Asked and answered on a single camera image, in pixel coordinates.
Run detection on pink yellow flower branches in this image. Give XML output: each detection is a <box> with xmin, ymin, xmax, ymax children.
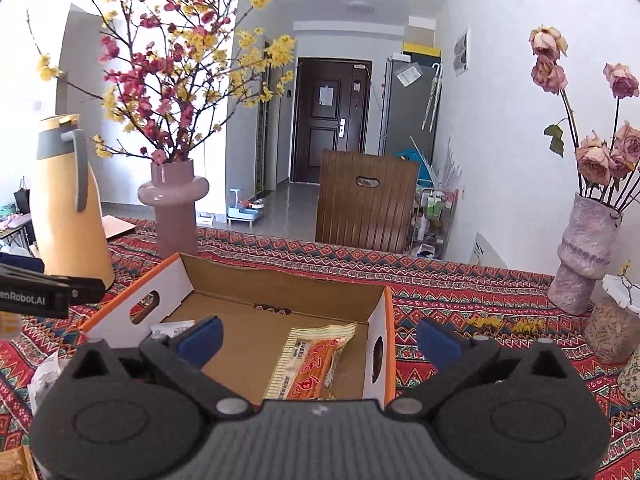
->
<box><xmin>25</xmin><ymin>0</ymin><xmax>301</xmax><ymax>166</ymax></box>

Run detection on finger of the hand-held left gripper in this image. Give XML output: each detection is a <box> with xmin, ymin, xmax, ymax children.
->
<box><xmin>0</xmin><ymin>262</ymin><xmax>107</xmax><ymax>306</ymax></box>

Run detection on black bag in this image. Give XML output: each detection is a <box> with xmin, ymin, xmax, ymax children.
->
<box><xmin>14</xmin><ymin>177</ymin><xmax>32</xmax><ymax>214</ymax></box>

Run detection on trolley rack with bottles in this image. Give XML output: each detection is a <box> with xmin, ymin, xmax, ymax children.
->
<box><xmin>410</xmin><ymin>187</ymin><xmax>459</xmax><ymax>261</ymax></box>

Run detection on red orange cardboard box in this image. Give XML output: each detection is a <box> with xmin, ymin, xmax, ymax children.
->
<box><xmin>80</xmin><ymin>252</ymin><xmax>399</xmax><ymax>409</ymax></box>

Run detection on crumpled white wrapper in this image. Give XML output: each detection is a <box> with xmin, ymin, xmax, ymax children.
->
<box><xmin>27</xmin><ymin>352</ymin><xmax>72</xmax><ymax>411</ymax></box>

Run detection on grey refrigerator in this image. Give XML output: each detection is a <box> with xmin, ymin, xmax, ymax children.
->
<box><xmin>378</xmin><ymin>55</ymin><xmax>441</xmax><ymax>158</ymax></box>

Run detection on small white snack packet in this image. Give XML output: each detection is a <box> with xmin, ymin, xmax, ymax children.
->
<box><xmin>150</xmin><ymin>320</ymin><xmax>196</xmax><ymax>342</ymax></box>

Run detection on white folded umbrella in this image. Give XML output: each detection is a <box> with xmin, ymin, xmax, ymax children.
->
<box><xmin>422</xmin><ymin>62</ymin><xmax>445</xmax><ymax>133</ymax></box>

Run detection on wooden side table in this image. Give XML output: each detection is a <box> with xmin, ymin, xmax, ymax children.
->
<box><xmin>100</xmin><ymin>215</ymin><xmax>137</xmax><ymax>241</ymax></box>

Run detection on dark brown door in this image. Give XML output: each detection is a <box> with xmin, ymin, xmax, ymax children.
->
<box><xmin>291</xmin><ymin>56</ymin><xmax>373</xmax><ymax>185</ymax></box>

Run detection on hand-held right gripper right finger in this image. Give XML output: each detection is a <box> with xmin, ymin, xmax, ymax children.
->
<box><xmin>390</xmin><ymin>318</ymin><xmax>569</xmax><ymax>421</ymax></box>

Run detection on orange snack packet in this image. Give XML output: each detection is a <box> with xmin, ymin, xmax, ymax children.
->
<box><xmin>262</xmin><ymin>322</ymin><xmax>357</xmax><ymax>401</ymax></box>

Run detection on pale speckled object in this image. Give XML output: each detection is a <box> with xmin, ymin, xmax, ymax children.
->
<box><xmin>617</xmin><ymin>357</ymin><xmax>640</xmax><ymax>397</ymax></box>

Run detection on yellow black box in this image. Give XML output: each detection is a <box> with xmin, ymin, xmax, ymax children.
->
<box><xmin>402</xmin><ymin>42</ymin><xmax>442</xmax><ymax>66</ymax></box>

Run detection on pet water fountain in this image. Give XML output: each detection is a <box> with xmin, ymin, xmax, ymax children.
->
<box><xmin>227</xmin><ymin>189</ymin><xmax>267</xmax><ymax>226</ymax></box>

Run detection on dried pink roses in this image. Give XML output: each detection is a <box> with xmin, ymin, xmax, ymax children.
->
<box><xmin>529</xmin><ymin>25</ymin><xmax>640</xmax><ymax>213</ymax></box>

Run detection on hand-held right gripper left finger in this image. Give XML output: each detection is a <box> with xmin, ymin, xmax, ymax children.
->
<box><xmin>67</xmin><ymin>316</ymin><xmax>251</xmax><ymax>421</ymax></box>

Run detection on patterned red tablecloth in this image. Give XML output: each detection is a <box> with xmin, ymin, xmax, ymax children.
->
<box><xmin>0</xmin><ymin>215</ymin><xmax>640</xmax><ymax>480</ymax></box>

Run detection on grey textured vase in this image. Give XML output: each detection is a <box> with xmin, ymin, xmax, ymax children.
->
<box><xmin>546</xmin><ymin>192</ymin><xmax>623</xmax><ymax>317</ymax></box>

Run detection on yellow thermos jug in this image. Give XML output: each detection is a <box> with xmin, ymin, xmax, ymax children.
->
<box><xmin>29</xmin><ymin>114</ymin><xmax>116</xmax><ymax>288</ymax></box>

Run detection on wall paper notices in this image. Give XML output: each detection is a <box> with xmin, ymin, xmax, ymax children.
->
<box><xmin>452</xmin><ymin>27</ymin><xmax>471</xmax><ymax>77</ymax></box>

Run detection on glass jar white lid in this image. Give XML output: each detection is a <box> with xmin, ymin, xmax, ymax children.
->
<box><xmin>582</xmin><ymin>274</ymin><xmax>640</xmax><ymax>364</ymax></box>

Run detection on pink glass vase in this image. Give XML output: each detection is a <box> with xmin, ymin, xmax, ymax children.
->
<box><xmin>137</xmin><ymin>159</ymin><xmax>208</xmax><ymax>261</ymax></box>

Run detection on brown wooden chair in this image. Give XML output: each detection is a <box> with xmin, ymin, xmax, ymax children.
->
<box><xmin>315</xmin><ymin>149</ymin><xmax>421</xmax><ymax>255</ymax></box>

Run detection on white feather grass bunch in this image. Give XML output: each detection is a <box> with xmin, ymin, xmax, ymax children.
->
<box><xmin>420</xmin><ymin>137</ymin><xmax>467</xmax><ymax>192</ymax></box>

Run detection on fallen yellow petals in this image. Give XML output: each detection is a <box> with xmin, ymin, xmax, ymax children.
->
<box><xmin>465</xmin><ymin>314</ymin><xmax>547</xmax><ymax>334</ymax></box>

